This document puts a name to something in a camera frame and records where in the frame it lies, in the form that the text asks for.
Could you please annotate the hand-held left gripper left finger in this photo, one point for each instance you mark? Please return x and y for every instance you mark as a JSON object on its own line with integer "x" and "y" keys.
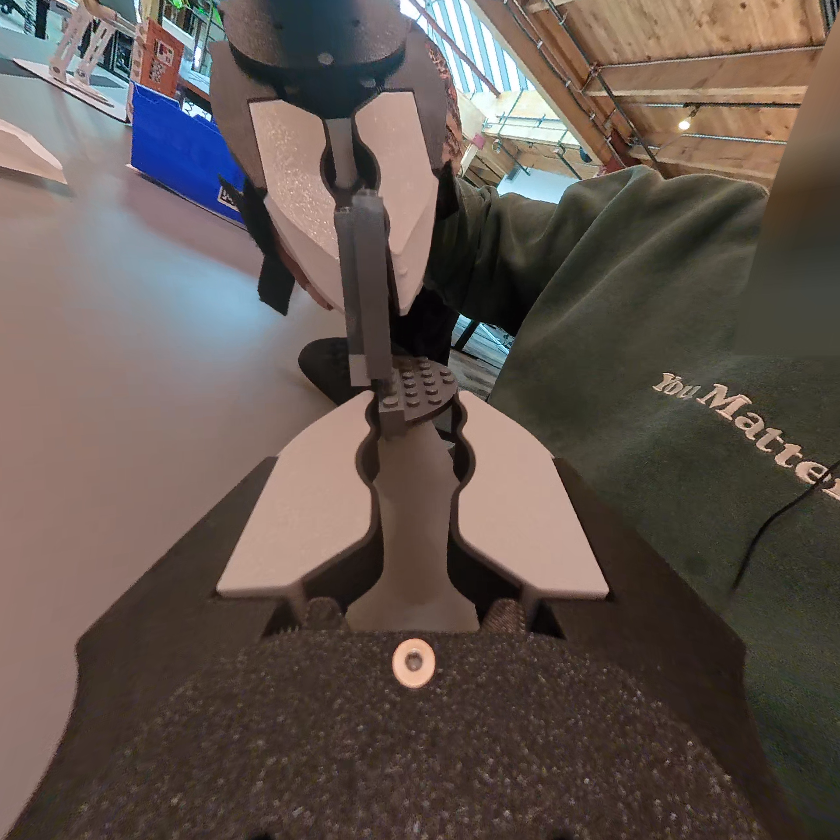
{"x": 302, "y": 512}

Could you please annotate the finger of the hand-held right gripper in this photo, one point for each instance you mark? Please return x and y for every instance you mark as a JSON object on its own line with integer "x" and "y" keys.
{"x": 289, "y": 170}
{"x": 403, "y": 177}

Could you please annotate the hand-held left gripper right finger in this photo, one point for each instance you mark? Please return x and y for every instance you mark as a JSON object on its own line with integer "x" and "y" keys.
{"x": 525, "y": 512}

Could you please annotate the long grey brick assembly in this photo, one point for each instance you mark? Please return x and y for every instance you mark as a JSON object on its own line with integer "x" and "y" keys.
{"x": 364, "y": 282}

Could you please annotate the small light grey brick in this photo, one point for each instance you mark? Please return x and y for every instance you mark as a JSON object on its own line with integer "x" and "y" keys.
{"x": 392, "y": 417}

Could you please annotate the dark grey round studded plate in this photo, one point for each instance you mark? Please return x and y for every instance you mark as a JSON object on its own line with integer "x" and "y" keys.
{"x": 426, "y": 387}

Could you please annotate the grey desk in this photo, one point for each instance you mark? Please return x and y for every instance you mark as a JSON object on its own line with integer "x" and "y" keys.
{"x": 131, "y": 407}

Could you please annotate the person's right hand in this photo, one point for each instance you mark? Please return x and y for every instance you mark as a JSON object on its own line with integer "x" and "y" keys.
{"x": 308, "y": 295}

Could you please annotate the blue plastic bin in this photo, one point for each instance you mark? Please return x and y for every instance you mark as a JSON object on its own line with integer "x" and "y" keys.
{"x": 177, "y": 144}

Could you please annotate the person in green sweatshirt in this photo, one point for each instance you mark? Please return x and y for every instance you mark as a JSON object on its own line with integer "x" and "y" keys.
{"x": 656, "y": 512}

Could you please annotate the black dimpled armrest pad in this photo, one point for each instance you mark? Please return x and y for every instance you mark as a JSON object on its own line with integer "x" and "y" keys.
{"x": 325, "y": 367}

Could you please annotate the white lattice stand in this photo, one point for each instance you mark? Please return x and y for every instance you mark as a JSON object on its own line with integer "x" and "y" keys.
{"x": 85, "y": 46}

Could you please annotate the white paper sheet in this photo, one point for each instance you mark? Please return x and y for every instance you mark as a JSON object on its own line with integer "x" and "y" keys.
{"x": 26, "y": 154}

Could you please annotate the ceiling lamp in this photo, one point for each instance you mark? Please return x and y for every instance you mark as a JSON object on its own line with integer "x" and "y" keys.
{"x": 686, "y": 121}

